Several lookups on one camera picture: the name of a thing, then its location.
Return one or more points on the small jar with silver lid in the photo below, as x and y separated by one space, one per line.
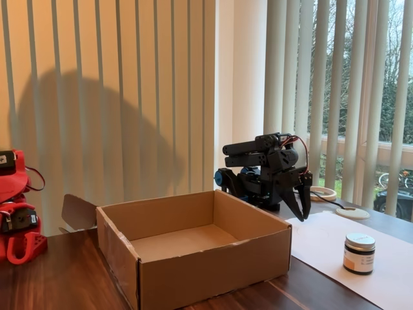
359 255

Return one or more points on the red leader robot arm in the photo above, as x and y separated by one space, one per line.
16 181

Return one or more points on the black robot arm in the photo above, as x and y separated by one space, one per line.
255 187

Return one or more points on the open brown cardboard box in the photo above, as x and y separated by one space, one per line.
209 268

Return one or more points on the beige masking tape roll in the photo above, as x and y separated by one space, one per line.
332 193

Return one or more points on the beige round desk grommet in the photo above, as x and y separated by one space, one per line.
358 215

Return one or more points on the dark parked car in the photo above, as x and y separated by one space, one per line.
405 206

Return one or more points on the parked bicycle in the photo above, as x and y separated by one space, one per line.
405 179

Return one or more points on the white paper sheet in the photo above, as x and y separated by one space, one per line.
397 274

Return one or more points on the white vertical window blinds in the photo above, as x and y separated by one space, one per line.
338 64
106 97

